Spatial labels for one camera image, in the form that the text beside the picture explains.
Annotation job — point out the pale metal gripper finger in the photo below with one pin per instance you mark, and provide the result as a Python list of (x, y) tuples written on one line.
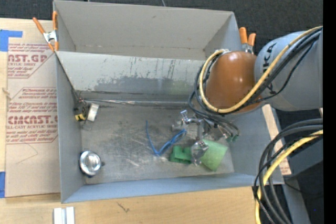
[(199, 149), (184, 118)]

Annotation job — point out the light green sponge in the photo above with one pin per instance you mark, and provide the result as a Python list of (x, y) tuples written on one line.
[(214, 154)]

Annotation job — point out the dark green toy block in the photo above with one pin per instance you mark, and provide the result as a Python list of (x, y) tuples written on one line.
[(179, 154)]

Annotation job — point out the grey metal bin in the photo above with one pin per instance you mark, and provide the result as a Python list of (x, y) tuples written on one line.
[(126, 128)]

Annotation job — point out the white tape roll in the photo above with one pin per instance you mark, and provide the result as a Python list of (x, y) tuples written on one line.
[(92, 112)]

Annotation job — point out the black and yellow small tool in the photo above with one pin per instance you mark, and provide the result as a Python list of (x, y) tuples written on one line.
[(80, 114)]

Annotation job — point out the shiny silver metal cup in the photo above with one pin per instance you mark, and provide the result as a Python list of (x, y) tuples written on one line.
[(90, 163)]

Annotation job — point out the brown cardboard board, red print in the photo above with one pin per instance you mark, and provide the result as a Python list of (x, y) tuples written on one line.
[(31, 144)]

